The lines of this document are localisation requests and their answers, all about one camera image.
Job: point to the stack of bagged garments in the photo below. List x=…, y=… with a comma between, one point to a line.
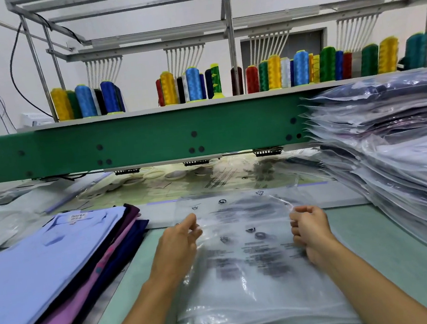
x=384, y=110

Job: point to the grey metal thread rack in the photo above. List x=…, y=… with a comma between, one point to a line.
x=229, y=20

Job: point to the light blue shirt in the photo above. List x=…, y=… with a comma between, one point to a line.
x=41, y=272

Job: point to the green machine beam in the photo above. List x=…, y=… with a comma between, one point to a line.
x=149, y=136

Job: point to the person's right forearm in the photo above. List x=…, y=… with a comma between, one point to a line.
x=378, y=291

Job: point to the row of coloured thread spools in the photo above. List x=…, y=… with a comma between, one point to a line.
x=288, y=71

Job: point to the person's left hand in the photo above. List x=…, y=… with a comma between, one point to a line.
x=176, y=250

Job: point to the white box device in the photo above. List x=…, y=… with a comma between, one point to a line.
x=37, y=118

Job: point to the stack of plastic bags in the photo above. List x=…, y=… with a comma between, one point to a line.
x=250, y=279

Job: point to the person's left forearm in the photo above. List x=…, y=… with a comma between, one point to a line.
x=143, y=322

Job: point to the person's right hand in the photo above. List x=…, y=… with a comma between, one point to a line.
x=314, y=233

